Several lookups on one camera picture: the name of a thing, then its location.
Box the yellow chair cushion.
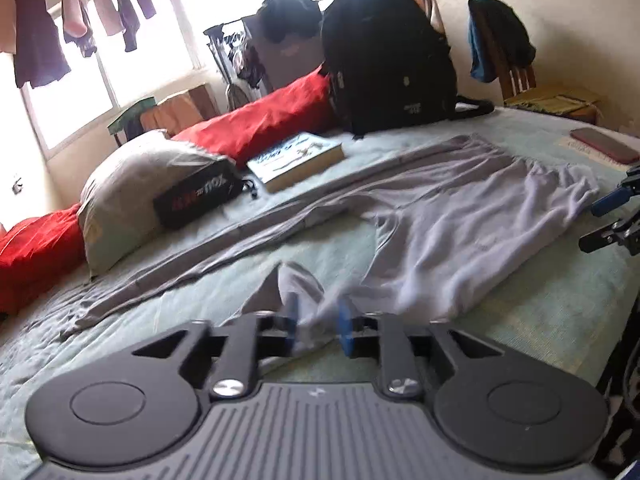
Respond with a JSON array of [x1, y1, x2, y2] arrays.
[[505, 85, 601, 121]]

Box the green stool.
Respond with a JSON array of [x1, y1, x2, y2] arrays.
[[107, 96, 158, 147]]

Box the blue cloth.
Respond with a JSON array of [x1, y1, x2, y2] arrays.
[[467, 15, 498, 83]]

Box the clothes rack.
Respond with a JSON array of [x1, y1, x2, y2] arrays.
[[204, 20, 266, 111]]

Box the black garment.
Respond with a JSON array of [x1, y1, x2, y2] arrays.
[[257, 0, 323, 43]]

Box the red phone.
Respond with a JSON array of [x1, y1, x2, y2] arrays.
[[570, 127, 640, 165]]

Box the window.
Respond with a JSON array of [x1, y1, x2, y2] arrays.
[[20, 0, 401, 156]]

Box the grey green pillow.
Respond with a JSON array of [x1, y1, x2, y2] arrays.
[[77, 130, 236, 278]]

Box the wooden chair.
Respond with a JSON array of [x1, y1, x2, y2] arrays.
[[467, 0, 601, 126]]

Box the black pencil case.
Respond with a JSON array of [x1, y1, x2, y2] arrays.
[[152, 165, 258, 231]]

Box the cardboard box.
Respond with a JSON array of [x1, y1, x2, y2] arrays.
[[140, 85, 221, 136]]

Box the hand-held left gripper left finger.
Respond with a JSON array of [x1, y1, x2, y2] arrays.
[[131, 294, 301, 401]]

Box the grey pants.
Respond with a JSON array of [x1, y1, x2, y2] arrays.
[[60, 132, 601, 356]]

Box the blue white book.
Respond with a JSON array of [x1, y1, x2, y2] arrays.
[[246, 132, 345, 193]]

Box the red quilt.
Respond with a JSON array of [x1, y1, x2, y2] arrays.
[[0, 65, 333, 316]]

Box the row of hanging clothes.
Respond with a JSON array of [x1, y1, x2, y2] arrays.
[[0, 0, 276, 90]]

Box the black backpack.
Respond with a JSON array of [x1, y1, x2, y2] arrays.
[[320, 0, 496, 140]]

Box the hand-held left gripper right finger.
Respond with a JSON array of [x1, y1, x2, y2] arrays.
[[339, 297, 506, 401]]

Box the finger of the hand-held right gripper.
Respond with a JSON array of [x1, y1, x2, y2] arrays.
[[591, 164, 640, 218], [578, 212, 640, 256]]

